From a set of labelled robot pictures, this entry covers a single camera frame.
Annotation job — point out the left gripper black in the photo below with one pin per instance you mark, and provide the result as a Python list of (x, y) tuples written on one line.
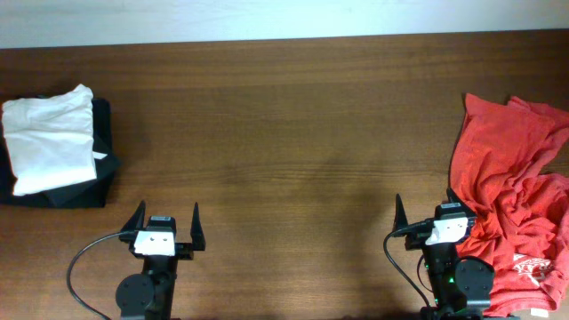
[(184, 250)]

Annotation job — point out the folded black garment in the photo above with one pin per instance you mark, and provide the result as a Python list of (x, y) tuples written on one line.
[(89, 194)]

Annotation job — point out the red orange t-shirt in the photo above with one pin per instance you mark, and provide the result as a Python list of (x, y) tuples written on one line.
[(522, 213)]

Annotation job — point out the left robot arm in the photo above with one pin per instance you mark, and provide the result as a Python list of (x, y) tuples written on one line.
[(149, 294)]

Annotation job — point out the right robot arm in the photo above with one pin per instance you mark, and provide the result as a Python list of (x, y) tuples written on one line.
[(461, 287)]

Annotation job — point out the folded white t-shirt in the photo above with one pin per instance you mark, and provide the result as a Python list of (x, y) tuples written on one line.
[(50, 140)]

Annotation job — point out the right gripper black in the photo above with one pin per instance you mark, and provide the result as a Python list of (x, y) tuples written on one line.
[(415, 239)]

